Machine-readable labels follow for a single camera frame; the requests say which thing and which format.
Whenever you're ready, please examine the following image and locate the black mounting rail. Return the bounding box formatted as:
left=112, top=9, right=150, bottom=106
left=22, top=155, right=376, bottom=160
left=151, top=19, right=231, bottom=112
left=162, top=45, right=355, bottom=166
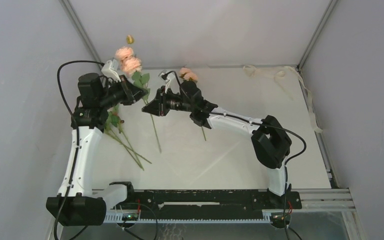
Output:
left=106, top=189, right=303, bottom=223

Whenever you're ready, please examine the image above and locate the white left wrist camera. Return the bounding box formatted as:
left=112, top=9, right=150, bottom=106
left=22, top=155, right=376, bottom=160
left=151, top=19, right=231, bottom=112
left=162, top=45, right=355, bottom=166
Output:
left=101, top=58, right=122, bottom=82

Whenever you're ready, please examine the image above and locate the pink fake flower bouquet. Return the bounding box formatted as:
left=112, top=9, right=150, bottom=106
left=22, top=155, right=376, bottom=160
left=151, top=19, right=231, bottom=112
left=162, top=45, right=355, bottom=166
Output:
left=104, top=104, right=152, bottom=171

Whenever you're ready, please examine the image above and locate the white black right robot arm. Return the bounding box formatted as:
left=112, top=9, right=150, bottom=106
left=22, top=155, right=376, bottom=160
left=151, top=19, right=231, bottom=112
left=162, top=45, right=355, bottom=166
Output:
left=141, top=81, right=292, bottom=208

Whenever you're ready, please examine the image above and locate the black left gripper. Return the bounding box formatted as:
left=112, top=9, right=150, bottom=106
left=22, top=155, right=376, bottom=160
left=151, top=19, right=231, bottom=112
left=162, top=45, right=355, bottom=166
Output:
left=99, top=74, right=148, bottom=110

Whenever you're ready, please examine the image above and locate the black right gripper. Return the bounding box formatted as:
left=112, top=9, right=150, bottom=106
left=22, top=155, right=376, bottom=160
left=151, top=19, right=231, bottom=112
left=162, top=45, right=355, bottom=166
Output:
left=143, top=84, right=195, bottom=116

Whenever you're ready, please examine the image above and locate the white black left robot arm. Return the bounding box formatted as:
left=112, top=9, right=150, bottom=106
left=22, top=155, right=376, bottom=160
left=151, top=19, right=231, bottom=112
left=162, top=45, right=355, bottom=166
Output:
left=46, top=73, right=148, bottom=227

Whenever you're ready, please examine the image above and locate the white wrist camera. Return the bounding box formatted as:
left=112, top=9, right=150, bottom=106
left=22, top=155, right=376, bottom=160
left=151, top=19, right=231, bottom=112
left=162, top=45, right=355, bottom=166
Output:
left=101, top=58, right=122, bottom=82
left=158, top=70, right=176, bottom=93

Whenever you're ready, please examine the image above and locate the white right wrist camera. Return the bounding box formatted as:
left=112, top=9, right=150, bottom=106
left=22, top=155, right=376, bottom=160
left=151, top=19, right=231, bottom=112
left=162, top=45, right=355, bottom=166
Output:
left=158, top=70, right=176, bottom=93

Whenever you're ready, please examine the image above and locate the cream ribbon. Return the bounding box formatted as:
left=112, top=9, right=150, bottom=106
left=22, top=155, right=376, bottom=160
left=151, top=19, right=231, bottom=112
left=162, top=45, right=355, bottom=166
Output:
left=242, top=64, right=324, bottom=134

